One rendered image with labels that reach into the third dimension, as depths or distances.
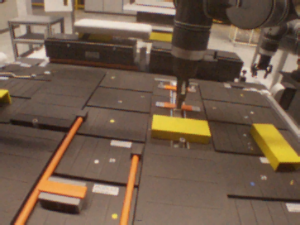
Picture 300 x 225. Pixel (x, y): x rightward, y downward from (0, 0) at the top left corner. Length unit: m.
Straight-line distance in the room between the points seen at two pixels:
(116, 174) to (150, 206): 0.11
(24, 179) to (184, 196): 0.33
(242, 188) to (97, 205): 0.31
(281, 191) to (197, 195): 0.21
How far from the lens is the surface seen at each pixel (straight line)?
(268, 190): 0.55
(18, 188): 0.49
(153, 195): 0.44
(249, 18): 0.53
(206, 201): 0.46
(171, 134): 0.59
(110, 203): 0.44
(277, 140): 0.67
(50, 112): 0.68
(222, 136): 0.65
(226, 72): 1.05
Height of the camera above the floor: 1.37
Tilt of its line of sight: 32 degrees down
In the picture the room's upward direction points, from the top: 6 degrees clockwise
